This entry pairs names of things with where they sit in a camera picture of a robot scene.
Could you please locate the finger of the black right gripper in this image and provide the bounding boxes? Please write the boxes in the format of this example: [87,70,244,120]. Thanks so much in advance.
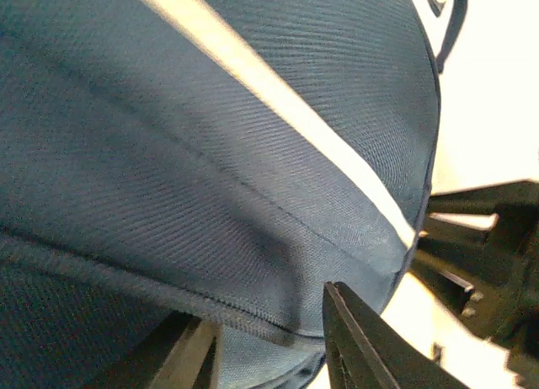
[424,180,538,229]
[411,224,501,313]

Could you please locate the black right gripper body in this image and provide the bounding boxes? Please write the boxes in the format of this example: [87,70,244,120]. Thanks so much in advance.
[462,205,538,348]

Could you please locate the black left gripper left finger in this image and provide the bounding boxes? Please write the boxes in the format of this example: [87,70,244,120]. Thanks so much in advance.
[90,312,221,389]

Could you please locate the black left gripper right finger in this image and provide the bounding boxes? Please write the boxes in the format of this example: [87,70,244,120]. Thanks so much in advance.
[323,282,465,389]

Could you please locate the navy blue student backpack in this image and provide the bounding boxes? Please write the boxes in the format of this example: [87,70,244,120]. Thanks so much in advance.
[0,0,468,389]

